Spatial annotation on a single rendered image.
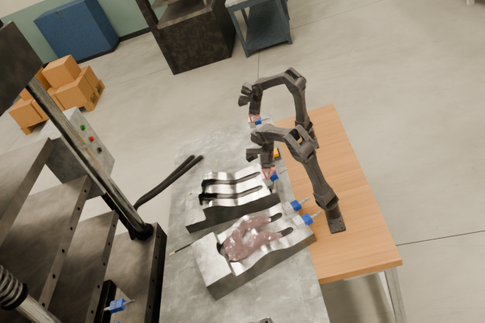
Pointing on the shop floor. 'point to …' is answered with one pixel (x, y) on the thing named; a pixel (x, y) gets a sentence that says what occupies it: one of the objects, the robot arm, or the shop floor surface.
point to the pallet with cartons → (58, 91)
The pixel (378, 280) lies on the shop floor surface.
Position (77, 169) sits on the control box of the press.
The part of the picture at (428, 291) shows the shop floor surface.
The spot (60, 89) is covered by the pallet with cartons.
